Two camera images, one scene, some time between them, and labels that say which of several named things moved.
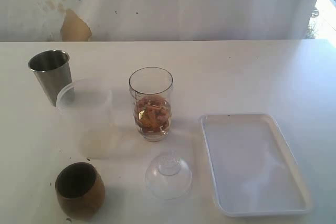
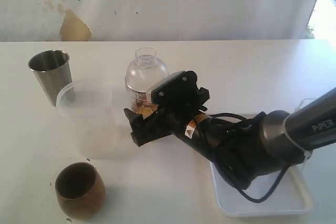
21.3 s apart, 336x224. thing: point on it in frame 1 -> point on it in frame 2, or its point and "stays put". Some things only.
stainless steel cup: (52, 68) stays put
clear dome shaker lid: (168, 176) -> (146, 69)
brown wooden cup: (80, 190) stays put
